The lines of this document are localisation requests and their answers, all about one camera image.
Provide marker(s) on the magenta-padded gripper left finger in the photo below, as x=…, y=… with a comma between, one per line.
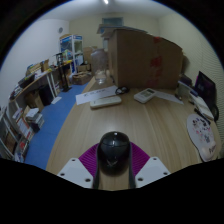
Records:
x=75, y=171

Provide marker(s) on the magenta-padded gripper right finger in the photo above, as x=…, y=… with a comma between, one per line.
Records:
x=151, y=170

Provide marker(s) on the black computer mouse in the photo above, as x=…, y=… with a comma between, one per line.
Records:
x=113, y=153

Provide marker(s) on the round white printed mouse pad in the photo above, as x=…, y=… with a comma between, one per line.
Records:
x=200, y=135

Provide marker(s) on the low bookshelf with books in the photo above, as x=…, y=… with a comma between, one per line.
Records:
x=20, y=133

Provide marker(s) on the black marker pen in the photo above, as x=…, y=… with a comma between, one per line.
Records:
x=202, y=116

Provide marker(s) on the long white remote control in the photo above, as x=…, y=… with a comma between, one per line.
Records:
x=105, y=102

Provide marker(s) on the small dark brown object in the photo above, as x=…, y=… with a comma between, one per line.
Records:
x=179, y=97

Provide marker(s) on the white book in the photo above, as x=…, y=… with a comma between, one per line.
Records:
x=201, y=106

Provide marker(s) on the small black object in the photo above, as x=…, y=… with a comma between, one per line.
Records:
x=122, y=90

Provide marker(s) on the small open cardboard box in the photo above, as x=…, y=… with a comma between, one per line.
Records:
x=81, y=78

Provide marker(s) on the wooden side desk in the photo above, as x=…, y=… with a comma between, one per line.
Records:
x=33, y=83

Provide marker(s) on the black office chair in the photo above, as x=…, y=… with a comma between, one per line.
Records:
x=205, y=88

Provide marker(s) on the clear plastic jar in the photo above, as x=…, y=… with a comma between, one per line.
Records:
x=99, y=65

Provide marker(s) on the large brown cardboard box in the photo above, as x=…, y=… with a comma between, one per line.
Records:
x=140, y=61

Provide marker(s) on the white and blue shelf unit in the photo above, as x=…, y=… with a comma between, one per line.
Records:
x=71, y=46

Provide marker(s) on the flat cardboard sheets stack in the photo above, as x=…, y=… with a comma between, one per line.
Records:
x=116, y=30

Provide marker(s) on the grey door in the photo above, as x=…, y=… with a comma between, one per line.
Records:
x=112, y=21

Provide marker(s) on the ceiling tube light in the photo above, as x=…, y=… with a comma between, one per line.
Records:
x=106, y=1

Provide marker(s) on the round wall clock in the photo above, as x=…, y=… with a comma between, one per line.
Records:
x=60, y=30

